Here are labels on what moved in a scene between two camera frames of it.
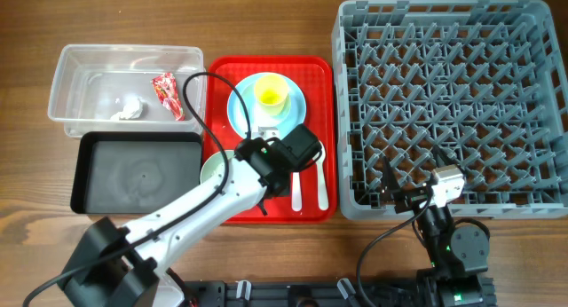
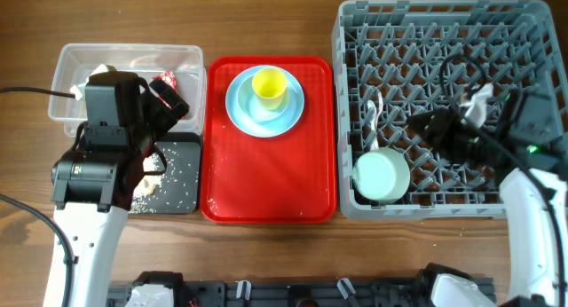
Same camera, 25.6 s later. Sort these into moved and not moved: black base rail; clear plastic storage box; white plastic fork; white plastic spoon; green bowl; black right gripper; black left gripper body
Moved: white plastic spoon; white plastic fork; black left gripper body; green bowl; black right gripper
Not moved: clear plastic storage box; black base rail
